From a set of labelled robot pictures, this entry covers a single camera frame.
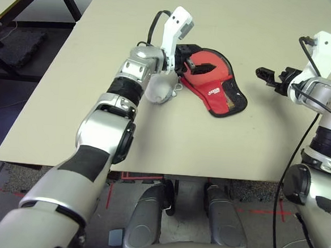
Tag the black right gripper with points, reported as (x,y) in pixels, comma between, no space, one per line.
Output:
(288,78)

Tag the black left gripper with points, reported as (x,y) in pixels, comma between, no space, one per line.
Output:
(184,51)

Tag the red black paddle case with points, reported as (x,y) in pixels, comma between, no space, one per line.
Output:
(221,102)

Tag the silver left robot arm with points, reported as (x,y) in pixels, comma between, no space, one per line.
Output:
(102,131)

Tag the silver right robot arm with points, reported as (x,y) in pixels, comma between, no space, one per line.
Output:
(324,174)

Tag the speckled rubber floor mat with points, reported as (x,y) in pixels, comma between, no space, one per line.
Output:
(251,189)

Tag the grey robot right leg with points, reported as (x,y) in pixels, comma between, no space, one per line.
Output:
(226,222)

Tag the grey robot leg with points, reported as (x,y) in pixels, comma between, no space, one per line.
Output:
(144,222)
(226,222)

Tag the grey robot left leg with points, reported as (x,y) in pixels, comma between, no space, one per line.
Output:
(144,222)

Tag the black foam mat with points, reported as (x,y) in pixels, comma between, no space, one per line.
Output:
(14,48)

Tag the grey square floor pad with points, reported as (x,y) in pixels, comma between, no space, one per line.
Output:
(115,237)

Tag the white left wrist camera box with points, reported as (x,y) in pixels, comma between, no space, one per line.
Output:
(173,31)

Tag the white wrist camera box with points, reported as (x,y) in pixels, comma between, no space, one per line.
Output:
(328,56)
(173,31)

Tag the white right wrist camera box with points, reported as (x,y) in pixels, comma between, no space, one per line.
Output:
(328,56)

